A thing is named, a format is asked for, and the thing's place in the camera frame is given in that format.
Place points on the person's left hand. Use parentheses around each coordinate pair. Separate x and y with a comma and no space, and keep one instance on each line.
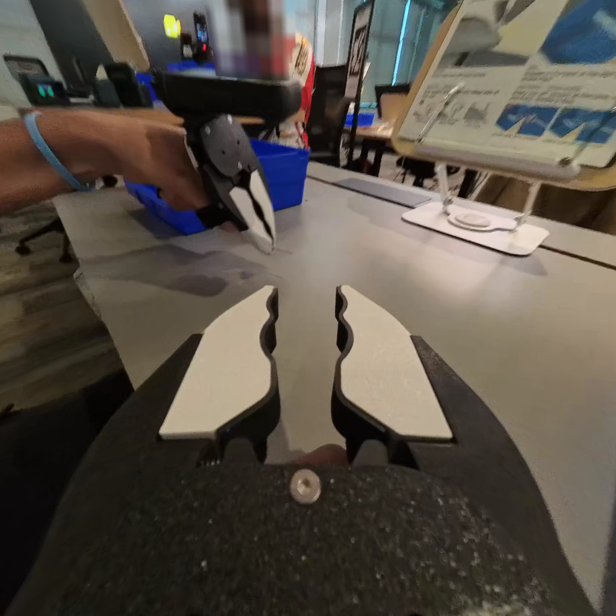
(144,154)

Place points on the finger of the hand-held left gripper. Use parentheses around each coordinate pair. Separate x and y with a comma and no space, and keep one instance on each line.
(245,211)
(264,197)

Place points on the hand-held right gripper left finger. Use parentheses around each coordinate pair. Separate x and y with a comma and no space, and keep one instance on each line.
(226,375)

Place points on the black device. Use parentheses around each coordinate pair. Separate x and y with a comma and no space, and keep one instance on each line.
(125,82)

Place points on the neon yellow object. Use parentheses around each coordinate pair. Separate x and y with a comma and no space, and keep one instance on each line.
(172,25)

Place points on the person's dark trousers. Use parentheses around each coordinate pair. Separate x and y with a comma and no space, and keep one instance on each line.
(38,481)

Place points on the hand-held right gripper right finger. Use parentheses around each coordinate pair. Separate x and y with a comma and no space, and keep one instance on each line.
(385,380)

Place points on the blue plastic bin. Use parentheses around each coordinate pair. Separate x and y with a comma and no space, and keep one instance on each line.
(284,178)

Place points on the white document stand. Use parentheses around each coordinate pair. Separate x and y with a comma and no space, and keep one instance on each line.
(481,236)

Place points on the black office chair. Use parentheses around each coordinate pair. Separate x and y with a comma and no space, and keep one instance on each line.
(332,106)

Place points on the tan fabric cover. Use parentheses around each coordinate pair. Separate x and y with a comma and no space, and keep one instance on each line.
(577,202)

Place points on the wooden instruction board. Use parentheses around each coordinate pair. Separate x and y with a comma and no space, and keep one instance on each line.
(505,96)

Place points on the black action camera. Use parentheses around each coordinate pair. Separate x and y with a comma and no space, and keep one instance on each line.
(29,72)

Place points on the blue wristband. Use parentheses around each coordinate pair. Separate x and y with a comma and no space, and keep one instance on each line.
(44,144)

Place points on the black banner sign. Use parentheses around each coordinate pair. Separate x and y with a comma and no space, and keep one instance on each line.
(358,43)

